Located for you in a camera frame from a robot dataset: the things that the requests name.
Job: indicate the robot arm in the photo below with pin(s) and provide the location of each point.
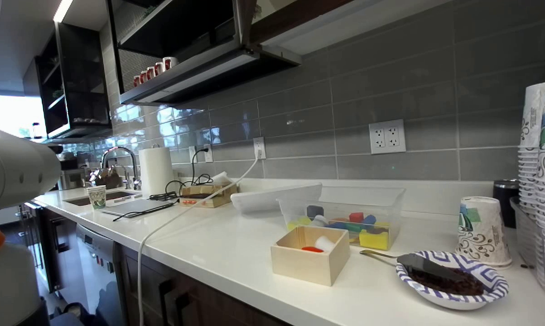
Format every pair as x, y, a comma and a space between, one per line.
14, 167

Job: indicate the dark wooden cabinet door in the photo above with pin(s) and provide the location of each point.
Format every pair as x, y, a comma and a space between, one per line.
200, 303

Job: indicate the glass cabinet door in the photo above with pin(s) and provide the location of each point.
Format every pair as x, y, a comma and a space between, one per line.
84, 77

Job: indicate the black glass-front upper cabinet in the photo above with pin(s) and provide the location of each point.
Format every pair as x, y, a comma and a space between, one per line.
50, 113

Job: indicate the white plastic lid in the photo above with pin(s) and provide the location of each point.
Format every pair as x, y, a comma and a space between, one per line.
272, 198

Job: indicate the red disc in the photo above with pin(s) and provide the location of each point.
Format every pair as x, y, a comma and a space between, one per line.
311, 249

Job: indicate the small white cup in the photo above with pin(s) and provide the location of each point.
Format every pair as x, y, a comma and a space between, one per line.
324, 243

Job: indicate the square wooden box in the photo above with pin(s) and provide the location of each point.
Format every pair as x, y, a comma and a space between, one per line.
306, 267

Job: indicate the paper towel roll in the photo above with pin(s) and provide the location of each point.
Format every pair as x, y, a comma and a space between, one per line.
156, 170

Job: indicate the heap of coloured blocks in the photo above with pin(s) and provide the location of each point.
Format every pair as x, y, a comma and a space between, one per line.
373, 240

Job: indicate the clear plastic container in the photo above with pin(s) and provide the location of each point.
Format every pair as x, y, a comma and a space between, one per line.
390, 213

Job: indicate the chrome tap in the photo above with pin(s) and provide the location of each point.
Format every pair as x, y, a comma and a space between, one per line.
132, 158

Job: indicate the grey laptop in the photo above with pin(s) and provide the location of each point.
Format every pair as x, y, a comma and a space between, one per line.
134, 206

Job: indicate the row of red white mugs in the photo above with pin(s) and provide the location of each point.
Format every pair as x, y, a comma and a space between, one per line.
156, 69

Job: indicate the sink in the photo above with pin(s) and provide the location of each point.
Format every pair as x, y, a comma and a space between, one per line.
113, 196

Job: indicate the patterned paper cup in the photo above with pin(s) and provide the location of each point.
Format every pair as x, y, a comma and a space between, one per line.
480, 235
97, 197

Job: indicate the coffee machine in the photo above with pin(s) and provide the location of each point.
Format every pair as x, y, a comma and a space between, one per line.
70, 174

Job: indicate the steel dishwasher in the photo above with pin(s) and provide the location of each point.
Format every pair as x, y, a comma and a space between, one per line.
98, 271

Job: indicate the heap of coffee beans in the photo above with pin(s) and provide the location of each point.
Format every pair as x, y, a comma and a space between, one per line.
453, 283

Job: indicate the blue patterned paper bowl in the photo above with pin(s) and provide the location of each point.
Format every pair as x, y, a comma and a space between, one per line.
453, 301

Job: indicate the black tumbler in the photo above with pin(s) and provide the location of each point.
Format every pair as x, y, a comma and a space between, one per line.
505, 199

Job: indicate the ceiling light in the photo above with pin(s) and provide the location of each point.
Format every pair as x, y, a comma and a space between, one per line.
62, 10

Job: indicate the window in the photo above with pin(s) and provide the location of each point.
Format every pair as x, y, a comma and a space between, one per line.
7, 115

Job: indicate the white double wall socket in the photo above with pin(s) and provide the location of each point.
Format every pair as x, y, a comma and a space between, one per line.
387, 136

